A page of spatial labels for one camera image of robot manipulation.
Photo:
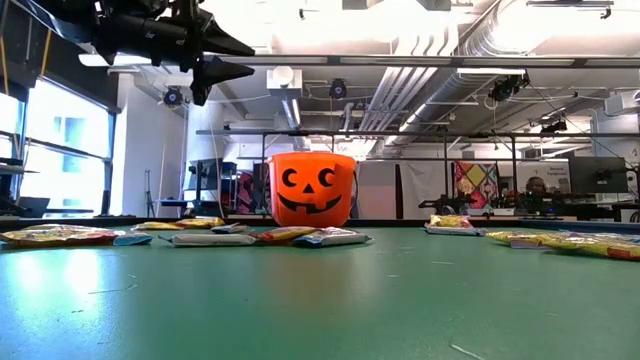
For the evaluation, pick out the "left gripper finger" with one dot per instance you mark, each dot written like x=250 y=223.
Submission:
x=220 y=45
x=220 y=72

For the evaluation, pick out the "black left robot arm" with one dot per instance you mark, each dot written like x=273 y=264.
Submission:
x=115 y=35

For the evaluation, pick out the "white ceiling unit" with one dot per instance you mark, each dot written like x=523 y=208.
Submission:
x=283 y=82

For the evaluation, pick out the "large black framed window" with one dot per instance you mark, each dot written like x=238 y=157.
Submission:
x=65 y=125

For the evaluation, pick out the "orange pumpkin face bucket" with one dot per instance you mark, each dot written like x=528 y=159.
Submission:
x=345 y=200

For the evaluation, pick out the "white partition panel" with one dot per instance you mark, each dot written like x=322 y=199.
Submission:
x=380 y=190

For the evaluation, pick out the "black pipe rack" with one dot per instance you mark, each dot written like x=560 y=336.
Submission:
x=425 y=134

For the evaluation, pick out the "green table mat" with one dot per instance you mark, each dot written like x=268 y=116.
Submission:
x=320 y=300

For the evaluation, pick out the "black ceiling spotlight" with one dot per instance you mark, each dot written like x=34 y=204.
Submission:
x=507 y=86
x=552 y=126

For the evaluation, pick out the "person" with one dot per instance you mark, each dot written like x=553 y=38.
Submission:
x=536 y=185

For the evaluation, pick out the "black computer monitor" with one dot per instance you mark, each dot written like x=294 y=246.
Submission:
x=597 y=175

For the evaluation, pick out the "round black ceiling camera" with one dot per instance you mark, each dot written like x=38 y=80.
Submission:
x=337 y=89
x=172 y=95

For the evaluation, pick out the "silver ventilation duct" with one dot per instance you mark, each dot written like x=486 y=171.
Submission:
x=450 y=80

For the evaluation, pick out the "colourful patchwork wall hanging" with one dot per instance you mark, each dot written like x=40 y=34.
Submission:
x=475 y=182

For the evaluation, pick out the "white wall sign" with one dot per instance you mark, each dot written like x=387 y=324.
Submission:
x=555 y=172

